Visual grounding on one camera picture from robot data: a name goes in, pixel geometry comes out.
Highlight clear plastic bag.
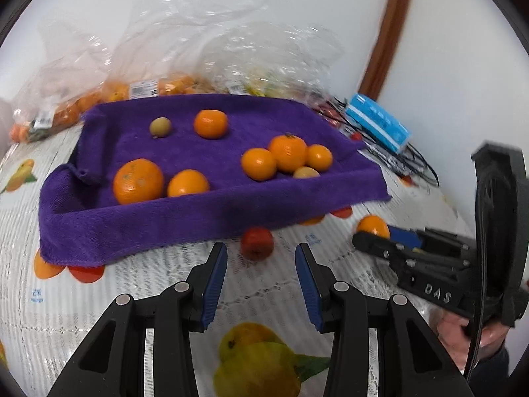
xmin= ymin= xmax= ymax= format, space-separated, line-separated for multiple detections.
xmin=111 ymin=0 xmax=282 ymax=100
xmin=10 ymin=21 xmax=120 ymax=143
xmin=198 ymin=21 xmax=346 ymax=104

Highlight blue tissue box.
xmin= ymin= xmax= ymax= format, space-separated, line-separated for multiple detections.
xmin=344 ymin=93 xmax=413 ymax=154

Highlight person's right forearm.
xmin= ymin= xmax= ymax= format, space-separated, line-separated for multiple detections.
xmin=463 ymin=346 xmax=512 ymax=397

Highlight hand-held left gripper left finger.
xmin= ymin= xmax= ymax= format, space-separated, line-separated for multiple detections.
xmin=47 ymin=242 xmax=229 ymax=397

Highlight person's right hand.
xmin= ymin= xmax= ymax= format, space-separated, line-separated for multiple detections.
xmin=434 ymin=309 xmax=513 ymax=365

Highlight bagged kumquats pile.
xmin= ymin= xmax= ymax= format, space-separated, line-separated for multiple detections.
xmin=157 ymin=72 xmax=197 ymax=96

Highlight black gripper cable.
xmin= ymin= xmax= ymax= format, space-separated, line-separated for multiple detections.
xmin=463 ymin=165 xmax=490 ymax=381

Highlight black cables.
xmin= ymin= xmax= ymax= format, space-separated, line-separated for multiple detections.
xmin=314 ymin=95 xmax=439 ymax=187

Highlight fruit print tablecloth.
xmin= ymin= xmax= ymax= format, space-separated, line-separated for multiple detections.
xmin=0 ymin=124 xmax=476 ymax=397

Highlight brown wooden door frame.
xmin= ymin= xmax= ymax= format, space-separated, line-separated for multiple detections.
xmin=357 ymin=0 xmax=416 ymax=100

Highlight small orange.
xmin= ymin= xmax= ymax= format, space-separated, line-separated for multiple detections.
xmin=356 ymin=215 xmax=391 ymax=240
xmin=268 ymin=133 xmax=308 ymax=173
xmin=167 ymin=169 xmax=211 ymax=198
xmin=194 ymin=109 xmax=229 ymax=140
xmin=306 ymin=144 xmax=334 ymax=172
xmin=241 ymin=148 xmax=277 ymax=182

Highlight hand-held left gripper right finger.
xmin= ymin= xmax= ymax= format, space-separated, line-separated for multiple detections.
xmin=295 ymin=243 xmax=474 ymax=397

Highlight bagged tangerines pile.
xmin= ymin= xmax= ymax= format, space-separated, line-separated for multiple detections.
xmin=10 ymin=83 xmax=131 ymax=141

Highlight bagged red fruits pile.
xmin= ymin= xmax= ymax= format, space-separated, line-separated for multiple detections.
xmin=312 ymin=99 xmax=346 ymax=127

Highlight purple towel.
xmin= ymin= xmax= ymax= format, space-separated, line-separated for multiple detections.
xmin=38 ymin=93 xmax=392 ymax=266

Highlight large orange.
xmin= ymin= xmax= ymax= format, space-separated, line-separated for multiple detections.
xmin=113 ymin=158 xmax=165 ymax=205

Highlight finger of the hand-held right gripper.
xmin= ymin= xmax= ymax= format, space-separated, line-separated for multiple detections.
xmin=352 ymin=232 xmax=418 ymax=276
xmin=390 ymin=227 xmax=474 ymax=258

